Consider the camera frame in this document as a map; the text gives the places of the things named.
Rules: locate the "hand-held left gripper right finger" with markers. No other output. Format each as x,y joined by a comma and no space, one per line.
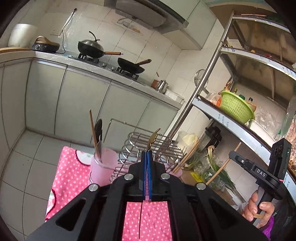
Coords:
150,176

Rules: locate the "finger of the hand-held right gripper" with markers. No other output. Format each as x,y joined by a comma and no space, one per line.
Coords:
235,158

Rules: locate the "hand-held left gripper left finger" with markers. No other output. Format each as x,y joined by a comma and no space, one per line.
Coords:
144,176

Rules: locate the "pink plastic cup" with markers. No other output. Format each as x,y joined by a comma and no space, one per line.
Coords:
177,174
101,171

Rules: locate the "slim gold fork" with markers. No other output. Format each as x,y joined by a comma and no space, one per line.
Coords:
152,139

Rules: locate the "silver metal spoon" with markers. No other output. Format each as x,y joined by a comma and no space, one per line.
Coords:
99,150

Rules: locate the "person's right forearm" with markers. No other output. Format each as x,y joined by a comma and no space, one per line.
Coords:
268,228

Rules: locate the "person's right hand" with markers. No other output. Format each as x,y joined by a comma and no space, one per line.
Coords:
251,208

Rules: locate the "green onions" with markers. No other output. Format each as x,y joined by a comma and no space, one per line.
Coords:
215,166

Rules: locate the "metal shelf rack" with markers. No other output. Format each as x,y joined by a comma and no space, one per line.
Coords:
235,128

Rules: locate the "black blender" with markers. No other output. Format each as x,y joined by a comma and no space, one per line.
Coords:
211,139

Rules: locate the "cardboard box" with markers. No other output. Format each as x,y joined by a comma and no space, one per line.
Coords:
222,194

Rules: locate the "white plastic container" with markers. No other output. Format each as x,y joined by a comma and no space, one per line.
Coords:
261,128

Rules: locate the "napa cabbage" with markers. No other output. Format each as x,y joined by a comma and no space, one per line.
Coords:
190,139

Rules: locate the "green plastic basket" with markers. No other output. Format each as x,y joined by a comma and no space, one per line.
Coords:
235,107

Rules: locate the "clear plastic bags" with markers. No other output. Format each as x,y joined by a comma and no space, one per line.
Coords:
270,118

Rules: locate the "sauce bottle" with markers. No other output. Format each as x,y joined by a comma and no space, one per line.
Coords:
251,105

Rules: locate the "orange food packet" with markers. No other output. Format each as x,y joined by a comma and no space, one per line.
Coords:
215,99

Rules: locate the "black plastic spoon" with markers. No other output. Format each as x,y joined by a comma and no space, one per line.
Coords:
99,129

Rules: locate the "pink polka-dot cloth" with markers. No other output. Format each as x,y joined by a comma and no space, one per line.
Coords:
69,176

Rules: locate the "clear glass container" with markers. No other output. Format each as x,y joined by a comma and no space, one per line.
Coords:
173,96

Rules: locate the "small metal kettle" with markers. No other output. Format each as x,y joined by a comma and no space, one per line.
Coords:
162,87

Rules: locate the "brown cup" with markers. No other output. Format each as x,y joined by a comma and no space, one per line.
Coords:
155,83

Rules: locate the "grey kitchen base cabinets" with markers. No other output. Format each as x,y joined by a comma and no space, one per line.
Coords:
81,104

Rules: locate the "black frying pan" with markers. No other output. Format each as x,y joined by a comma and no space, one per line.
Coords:
129,67

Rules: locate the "gas stove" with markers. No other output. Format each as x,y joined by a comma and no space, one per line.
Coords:
104,64

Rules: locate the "dark wok lid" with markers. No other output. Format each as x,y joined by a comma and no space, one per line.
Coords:
89,42

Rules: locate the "range hood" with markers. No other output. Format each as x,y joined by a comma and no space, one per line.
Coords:
143,16

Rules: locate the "black electric cooker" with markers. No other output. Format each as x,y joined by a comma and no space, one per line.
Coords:
45,45

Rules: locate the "wooden cutting board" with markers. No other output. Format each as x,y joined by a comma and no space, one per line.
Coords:
13,49

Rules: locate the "white rice cooker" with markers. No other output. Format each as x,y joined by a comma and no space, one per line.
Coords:
22,36

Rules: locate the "grey wall cabinet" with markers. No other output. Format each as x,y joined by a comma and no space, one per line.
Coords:
196,25

